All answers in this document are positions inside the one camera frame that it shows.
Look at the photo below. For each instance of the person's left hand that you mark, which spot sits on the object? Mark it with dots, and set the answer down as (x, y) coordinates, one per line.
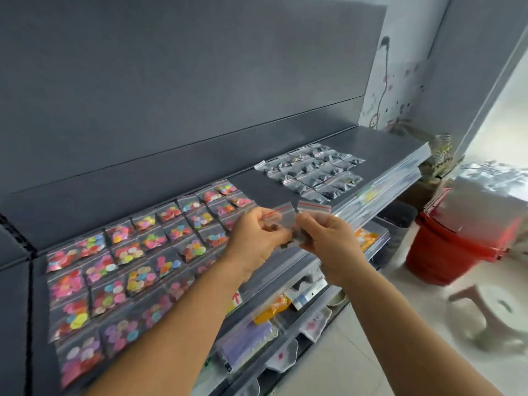
(251, 243)

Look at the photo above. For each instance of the rows of small dark packets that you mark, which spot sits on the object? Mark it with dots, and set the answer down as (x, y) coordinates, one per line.
(309, 169)

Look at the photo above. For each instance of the person's left forearm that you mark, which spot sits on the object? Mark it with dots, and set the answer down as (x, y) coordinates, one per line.
(165, 338)

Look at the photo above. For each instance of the red container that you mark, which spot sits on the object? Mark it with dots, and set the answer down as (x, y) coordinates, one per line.
(445, 251)

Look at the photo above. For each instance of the white dish with pink print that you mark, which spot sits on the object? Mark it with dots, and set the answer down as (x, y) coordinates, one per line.
(282, 356)
(315, 325)

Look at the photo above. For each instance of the white blue flat packet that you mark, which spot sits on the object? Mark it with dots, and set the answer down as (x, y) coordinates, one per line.
(305, 296)

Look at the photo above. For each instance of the person's right forearm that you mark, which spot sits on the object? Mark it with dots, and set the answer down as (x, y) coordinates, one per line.
(412, 342)

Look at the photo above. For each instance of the person's right hand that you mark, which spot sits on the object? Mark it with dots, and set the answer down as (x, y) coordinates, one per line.
(338, 251)

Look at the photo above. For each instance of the green white price label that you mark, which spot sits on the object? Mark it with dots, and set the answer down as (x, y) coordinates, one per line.
(235, 303)

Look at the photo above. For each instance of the large translucent plastic sheet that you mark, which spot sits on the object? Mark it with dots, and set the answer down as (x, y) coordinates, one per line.
(486, 202)

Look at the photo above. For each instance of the clear packet with purple item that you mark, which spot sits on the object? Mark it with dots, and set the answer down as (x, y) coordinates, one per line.
(247, 346)

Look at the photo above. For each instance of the pale green bowl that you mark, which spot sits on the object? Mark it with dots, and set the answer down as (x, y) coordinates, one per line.
(336, 299)

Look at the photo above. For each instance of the white illustrated side panel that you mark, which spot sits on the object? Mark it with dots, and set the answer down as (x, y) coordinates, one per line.
(404, 78)

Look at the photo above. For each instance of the bundle of yellow green packets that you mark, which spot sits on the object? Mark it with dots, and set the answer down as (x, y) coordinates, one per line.
(441, 152)

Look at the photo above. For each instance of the brown cardboard box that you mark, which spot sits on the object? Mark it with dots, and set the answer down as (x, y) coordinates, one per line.
(425, 193)

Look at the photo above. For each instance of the orange brown packet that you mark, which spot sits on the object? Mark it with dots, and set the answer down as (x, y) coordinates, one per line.
(366, 240)

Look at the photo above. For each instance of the pale pink plastic stool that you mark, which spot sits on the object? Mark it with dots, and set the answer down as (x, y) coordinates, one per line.
(499, 313)

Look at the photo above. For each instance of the orange yellow packet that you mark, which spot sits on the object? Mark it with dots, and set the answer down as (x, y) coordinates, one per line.
(272, 309)

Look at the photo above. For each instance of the black basket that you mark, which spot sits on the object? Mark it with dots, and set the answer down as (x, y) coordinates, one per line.
(396, 230)

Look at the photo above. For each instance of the grid of arranged button bags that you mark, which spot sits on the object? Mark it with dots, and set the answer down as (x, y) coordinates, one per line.
(123, 263)

